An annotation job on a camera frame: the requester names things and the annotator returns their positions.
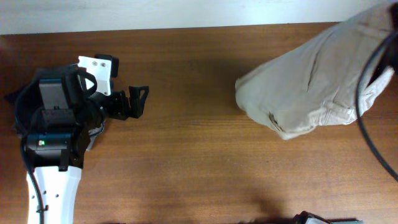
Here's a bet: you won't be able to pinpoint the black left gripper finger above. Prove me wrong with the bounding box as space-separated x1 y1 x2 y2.
108 90 129 120
129 86 149 118

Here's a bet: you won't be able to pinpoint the beige shorts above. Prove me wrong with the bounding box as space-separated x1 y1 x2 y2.
235 1 397 140

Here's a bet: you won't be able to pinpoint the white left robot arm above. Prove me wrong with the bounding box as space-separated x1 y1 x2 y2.
7 54 149 223

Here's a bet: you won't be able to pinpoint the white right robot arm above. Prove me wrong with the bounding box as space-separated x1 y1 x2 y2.
368 3 397 86

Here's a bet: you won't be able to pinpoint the black folded garment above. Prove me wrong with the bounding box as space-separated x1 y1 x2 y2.
4 88 23 107

